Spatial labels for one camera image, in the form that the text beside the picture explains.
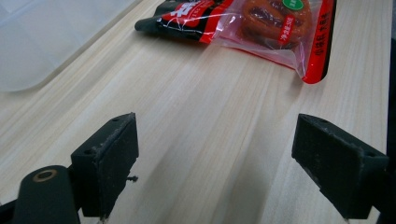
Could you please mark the red and black snack packet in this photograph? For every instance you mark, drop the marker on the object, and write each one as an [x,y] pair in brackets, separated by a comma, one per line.
[267,21]

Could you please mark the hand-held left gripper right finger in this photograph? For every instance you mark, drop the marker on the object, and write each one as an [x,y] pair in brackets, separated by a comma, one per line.
[339,168]

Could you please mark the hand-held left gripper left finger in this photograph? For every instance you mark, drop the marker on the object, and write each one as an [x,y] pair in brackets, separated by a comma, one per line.
[104,168]

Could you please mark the clear plastic container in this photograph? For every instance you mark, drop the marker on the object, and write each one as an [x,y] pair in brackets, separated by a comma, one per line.
[37,46]

